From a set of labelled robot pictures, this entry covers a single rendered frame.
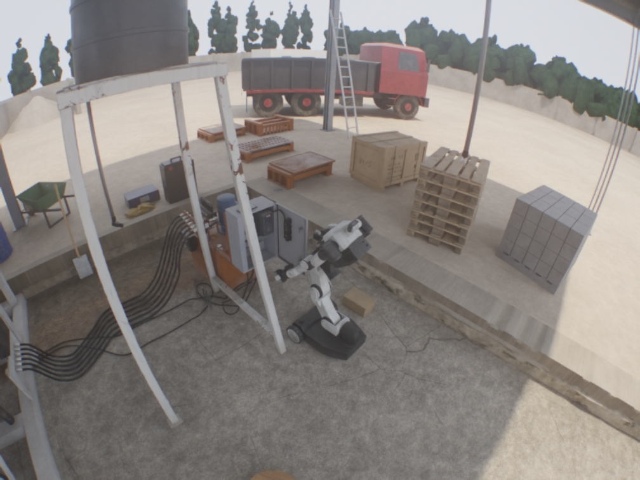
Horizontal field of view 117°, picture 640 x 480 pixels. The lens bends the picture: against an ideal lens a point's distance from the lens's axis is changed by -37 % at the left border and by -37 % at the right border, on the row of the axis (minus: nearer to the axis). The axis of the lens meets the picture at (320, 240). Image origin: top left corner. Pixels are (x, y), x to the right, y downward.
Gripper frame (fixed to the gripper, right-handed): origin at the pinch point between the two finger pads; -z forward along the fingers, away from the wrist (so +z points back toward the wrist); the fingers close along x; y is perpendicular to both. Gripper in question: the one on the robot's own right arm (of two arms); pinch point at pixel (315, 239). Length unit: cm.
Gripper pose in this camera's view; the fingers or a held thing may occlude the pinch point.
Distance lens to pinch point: 281.6
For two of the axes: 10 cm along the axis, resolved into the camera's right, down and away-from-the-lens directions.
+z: 6.9, -3.8, 6.2
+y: -0.5, 8.3, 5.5
